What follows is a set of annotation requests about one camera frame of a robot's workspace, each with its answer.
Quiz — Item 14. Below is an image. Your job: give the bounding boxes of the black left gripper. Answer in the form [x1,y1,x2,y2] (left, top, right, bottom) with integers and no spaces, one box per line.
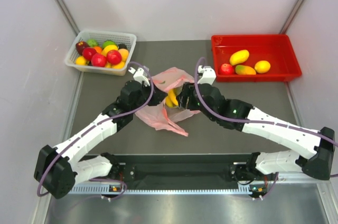
[131,80,167,113]

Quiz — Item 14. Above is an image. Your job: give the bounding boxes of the yellow banana bunch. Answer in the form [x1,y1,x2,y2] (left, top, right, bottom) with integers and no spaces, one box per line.
[165,89,179,108]

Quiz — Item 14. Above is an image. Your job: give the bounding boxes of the pink translucent plastic bag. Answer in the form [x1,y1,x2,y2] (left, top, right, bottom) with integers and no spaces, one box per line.
[136,67,200,137]

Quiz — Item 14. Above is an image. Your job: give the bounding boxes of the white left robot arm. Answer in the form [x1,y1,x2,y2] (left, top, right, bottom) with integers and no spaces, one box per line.
[34,80,167,199]

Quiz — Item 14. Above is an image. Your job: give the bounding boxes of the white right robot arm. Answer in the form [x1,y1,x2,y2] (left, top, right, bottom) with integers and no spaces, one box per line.
[177,83,337,180]

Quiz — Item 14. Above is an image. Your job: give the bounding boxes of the yellow fruit front in basket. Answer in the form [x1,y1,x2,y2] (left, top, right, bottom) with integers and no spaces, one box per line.
[111,61,125,69]

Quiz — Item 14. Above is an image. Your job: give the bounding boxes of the dark fruit back in basket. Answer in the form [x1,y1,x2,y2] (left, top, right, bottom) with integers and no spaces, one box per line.
[118,43,128,50]

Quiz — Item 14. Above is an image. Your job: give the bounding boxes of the dark red fruit in basket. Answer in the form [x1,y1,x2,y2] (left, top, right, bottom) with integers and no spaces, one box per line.
[75,41,90,55]

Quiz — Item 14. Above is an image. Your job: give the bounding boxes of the red apple in tray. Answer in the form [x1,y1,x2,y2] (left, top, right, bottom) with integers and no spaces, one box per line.
[218,63,234,75]

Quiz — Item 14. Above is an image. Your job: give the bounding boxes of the orange peach in basket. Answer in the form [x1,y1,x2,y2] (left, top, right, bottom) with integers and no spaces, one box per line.
[118,49,129,62]

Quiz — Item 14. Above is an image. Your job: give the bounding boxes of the red apple right in basket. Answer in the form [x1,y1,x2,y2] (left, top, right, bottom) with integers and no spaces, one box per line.
[106,50,122,65]

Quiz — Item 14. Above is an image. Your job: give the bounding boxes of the red apple in basket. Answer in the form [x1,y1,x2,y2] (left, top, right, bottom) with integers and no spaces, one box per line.
[82,47,97,61]
[106,50,122,65]
[91,53,107,67]

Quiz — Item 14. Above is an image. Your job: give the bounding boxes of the orange green mango in tray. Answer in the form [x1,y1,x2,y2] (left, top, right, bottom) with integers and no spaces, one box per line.
[235,64,256,75]

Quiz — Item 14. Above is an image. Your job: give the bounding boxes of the white perforated plastic basket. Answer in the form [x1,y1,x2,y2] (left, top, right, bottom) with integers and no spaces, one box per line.
[64,30,137,76]

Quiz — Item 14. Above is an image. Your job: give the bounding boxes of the yellow mango in tray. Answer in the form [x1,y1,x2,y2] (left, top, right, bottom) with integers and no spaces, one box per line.
[229,50,249,66]

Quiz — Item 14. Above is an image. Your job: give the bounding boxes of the red apple middle in basket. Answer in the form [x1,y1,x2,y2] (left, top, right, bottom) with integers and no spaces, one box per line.
[91,53,107,67]

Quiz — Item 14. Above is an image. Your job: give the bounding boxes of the yellow banana in basket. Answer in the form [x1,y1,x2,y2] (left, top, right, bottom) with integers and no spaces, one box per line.
[101,45,118,57]

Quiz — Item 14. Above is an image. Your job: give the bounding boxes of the green apple in basket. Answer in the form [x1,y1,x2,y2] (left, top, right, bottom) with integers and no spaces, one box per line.
[102,40,116,49]

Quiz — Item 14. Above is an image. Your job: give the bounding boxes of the small orange in basket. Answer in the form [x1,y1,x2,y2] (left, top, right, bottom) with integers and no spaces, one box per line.
[93,46,102,53]

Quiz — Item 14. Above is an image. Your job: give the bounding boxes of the yellow lemon in tray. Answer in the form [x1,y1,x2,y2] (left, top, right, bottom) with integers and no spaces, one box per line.
[254,60,271,74]

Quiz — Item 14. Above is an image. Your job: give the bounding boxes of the red apple left in basket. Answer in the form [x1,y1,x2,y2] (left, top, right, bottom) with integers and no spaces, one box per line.
[82,47,97,61]

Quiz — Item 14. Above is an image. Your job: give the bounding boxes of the green lime in basket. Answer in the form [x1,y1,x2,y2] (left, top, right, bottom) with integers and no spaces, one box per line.
[87,39,99,47]

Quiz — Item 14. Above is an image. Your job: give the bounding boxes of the yellow lemon in basket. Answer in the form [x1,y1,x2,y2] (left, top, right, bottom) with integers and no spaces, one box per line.
[75,56,88,66]

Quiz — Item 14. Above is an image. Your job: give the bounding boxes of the red plastic tray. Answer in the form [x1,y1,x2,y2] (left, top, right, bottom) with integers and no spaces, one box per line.
[211,34,302,82]

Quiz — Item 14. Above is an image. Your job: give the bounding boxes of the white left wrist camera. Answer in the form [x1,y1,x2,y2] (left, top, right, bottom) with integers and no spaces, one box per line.
[128,67,151,87]

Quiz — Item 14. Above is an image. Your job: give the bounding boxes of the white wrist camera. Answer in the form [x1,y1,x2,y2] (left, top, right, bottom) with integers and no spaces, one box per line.
[128,67,151,87]
[197,66,216,85]

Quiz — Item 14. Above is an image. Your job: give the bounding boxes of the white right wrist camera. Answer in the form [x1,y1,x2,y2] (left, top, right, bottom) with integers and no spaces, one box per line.
[197,66,216,85]

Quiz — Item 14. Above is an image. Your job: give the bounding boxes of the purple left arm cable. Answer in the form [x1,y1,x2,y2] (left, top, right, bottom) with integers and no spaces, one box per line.
[36,61,155,197]

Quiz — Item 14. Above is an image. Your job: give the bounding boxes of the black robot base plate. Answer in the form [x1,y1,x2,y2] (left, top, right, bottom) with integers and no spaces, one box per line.
[105,154,282,184]

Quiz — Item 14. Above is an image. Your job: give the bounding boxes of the grey slotted cable duct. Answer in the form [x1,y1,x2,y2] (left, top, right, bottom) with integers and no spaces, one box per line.
[71,183,267,195]

